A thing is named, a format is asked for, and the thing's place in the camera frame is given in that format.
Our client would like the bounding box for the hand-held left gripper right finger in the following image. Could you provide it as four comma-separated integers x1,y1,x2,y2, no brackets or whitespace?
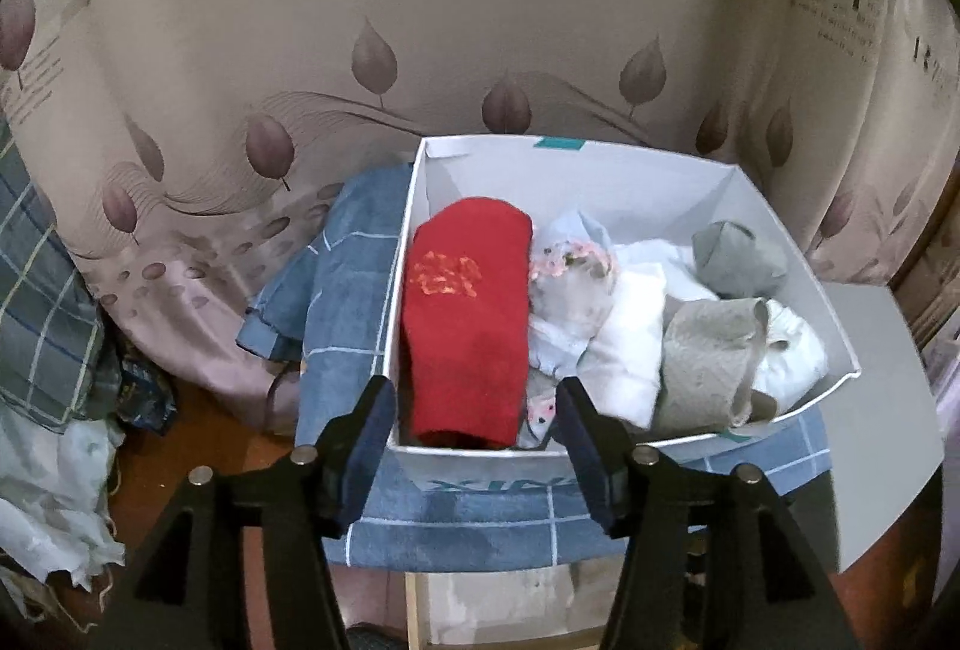
555,376,860,650

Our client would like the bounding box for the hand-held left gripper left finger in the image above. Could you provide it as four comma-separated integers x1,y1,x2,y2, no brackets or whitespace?
90,374,398,650

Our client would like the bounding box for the red underwear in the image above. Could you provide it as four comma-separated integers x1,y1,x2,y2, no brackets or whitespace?
401,196,533,450

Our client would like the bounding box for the beige lace underwear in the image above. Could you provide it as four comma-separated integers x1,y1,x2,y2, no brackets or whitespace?
656,297,773,437

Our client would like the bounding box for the wooden drawer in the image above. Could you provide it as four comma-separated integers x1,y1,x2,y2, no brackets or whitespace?
405,556,623,650

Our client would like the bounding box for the floral light blue underwear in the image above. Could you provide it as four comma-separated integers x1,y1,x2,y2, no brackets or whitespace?
525,209,620,448

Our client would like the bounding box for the grey underwear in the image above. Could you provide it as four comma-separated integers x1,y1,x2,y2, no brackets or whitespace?
691,221,788,300

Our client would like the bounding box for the white cardboard box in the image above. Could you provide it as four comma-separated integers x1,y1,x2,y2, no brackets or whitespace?
382,132,862,493

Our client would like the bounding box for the blue plaid cloth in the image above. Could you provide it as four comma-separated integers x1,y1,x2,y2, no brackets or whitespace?
236,162,833,572

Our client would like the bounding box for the dark blue patterned packet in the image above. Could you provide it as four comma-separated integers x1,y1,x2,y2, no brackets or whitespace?
116,354,179,435

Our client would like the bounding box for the white crumpled cloth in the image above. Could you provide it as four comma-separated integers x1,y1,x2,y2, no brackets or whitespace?
0,395,128,613

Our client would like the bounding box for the grey plaid bedding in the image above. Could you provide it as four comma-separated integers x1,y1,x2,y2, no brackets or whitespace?
0,125,125,433

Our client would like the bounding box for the beige leaf print curtain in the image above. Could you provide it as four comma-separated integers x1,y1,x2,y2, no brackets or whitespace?
0,0,960,433

